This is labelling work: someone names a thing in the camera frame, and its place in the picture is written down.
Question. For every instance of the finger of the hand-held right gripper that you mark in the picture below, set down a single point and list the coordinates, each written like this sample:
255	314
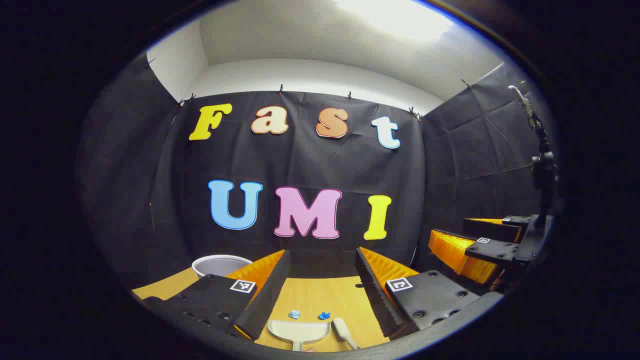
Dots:
495	229
492	250

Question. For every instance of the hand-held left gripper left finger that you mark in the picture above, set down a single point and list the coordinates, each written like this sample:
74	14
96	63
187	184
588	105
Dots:
270	285

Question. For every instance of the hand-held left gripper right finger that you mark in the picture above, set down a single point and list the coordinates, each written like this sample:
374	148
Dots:
372	287

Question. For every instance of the light blue paper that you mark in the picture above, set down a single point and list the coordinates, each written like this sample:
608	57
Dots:
294	314

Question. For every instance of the small grey broom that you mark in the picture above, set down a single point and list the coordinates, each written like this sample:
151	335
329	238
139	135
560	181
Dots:
344	330

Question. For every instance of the grey plastic dustpan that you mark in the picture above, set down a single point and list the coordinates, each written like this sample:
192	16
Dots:
299	330

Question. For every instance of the grey ribbed garbage bin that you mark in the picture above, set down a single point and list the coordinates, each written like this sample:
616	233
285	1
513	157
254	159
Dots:
220	264

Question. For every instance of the dark blue paper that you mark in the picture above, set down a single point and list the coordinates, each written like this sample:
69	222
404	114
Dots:
325	316

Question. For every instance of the wooden desktop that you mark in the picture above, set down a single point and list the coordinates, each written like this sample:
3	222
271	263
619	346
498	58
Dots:
320	295

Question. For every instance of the black metal stand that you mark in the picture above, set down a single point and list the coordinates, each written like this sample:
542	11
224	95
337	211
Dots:
544	172

